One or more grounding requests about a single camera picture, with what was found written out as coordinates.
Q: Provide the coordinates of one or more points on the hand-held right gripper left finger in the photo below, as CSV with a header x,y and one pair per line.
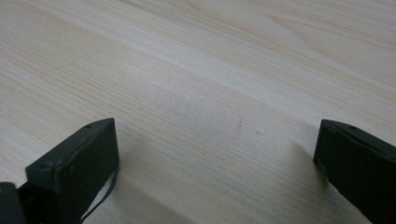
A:
x,y
74,168

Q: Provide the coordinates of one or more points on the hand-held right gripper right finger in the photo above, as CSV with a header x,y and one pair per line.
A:
x,y
361,168

